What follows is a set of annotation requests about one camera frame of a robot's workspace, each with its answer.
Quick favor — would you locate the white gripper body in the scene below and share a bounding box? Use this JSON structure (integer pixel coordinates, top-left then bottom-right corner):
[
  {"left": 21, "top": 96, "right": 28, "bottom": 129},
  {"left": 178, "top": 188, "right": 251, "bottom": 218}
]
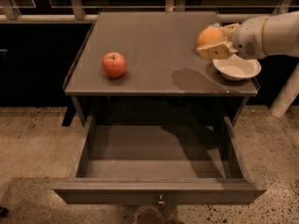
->
[{"left": 232, "top": 16, "right": 268, "bottom": 60}]

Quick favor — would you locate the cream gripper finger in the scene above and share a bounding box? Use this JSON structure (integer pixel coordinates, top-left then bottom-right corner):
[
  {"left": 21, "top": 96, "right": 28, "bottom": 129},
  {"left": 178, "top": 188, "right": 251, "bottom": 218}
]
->
[
  {"left": 221, "top": 23, "right": 239, "bottom": 40},
  {"left": 196, "top": 37, "right": 238, "bottom": 60}
]

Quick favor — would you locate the orange fruit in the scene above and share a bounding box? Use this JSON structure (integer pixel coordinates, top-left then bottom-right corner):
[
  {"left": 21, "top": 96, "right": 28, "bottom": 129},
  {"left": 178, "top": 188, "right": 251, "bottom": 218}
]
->
[{"left": 196, "top": 27, "right": 224, "bottom": 47}]

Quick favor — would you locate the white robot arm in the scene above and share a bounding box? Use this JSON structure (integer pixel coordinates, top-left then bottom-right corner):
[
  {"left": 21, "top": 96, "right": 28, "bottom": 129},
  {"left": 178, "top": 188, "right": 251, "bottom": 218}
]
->
[{"left": 195, "top": 11, "right": 299, "bottom": 81}]

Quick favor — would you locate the grey cabinet with top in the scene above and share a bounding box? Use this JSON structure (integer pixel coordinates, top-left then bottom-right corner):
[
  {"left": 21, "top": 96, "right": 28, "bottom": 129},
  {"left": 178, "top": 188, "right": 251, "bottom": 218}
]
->
[{"left": 64, "top": 12, "right": 258, "bottom": 122}]

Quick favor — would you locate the open grey top drawer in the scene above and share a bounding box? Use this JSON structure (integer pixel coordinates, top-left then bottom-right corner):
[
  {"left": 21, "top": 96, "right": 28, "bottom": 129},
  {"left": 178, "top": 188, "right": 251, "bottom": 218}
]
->
[{"left": 53, "top": 117, "right": 266, "bottom": 206}]

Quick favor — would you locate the small metal drawer knob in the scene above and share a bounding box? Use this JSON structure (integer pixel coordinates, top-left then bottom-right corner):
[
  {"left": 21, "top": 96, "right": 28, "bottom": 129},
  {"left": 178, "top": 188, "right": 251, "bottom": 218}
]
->
[{"left": 156, "top": 195, "right": 165, "bottom": 206}]

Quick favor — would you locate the clear plastic water bottle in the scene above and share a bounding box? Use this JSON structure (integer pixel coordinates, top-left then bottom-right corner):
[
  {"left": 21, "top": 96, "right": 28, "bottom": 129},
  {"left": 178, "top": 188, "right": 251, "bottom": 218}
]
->
[{"left": 208, "top": 23, "right": 222, "bottom": 29}]

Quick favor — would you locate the white bowl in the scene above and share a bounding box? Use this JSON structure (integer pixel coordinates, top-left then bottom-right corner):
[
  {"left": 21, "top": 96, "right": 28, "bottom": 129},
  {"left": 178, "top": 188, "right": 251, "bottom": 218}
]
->
[{"left": 212, "top": 55, "right": 262, "bottom": 81}]

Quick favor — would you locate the red apple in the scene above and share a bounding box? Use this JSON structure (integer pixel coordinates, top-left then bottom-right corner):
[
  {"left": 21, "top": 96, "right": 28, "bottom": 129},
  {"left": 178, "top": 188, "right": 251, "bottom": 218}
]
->
[{"left": 102, "top": 52, "right": 127, "bottom": 78}]

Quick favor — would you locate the metal railing with glass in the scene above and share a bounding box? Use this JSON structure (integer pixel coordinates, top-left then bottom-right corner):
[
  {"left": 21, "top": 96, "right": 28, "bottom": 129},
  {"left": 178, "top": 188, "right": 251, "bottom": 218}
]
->
[{"left": 0, "top": 0, "right": 299, "bottom": 24}]

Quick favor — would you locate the dark object at floor edge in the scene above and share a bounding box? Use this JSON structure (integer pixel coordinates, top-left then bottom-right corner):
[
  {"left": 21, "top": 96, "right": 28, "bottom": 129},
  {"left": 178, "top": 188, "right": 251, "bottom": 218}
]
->
[{"left": 0, "top": 206, "right": 8, "bottom": 217}]

